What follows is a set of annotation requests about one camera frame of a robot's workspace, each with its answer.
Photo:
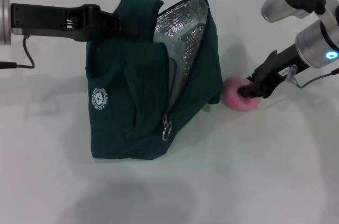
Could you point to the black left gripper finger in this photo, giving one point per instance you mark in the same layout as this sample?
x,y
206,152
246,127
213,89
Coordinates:
x,y
124,26

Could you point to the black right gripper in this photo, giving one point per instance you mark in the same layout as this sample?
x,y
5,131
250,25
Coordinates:
x,y
275,73

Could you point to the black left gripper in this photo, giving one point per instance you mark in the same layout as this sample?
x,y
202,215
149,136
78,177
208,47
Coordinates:
x,y
39,20

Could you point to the pink peach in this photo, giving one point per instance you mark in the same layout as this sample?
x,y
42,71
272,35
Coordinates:
x,y
233,94

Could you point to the dark teal insulated lunch bag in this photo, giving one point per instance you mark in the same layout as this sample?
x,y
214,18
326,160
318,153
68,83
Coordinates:
x,y
119,102

